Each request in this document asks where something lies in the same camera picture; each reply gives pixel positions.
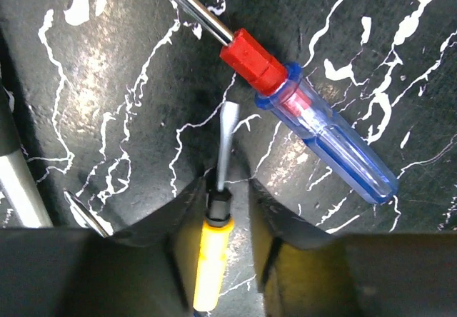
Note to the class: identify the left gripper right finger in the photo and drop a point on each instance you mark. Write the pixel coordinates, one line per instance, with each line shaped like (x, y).
(302, 270)

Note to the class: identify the yellow utility knife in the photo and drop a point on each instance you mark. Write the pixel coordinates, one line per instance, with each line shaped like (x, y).
(218, 223)

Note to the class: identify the silver pliers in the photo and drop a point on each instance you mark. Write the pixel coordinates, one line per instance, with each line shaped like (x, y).
(84, 216)

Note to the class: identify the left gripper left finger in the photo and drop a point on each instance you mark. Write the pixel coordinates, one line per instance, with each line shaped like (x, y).
(146, 269)

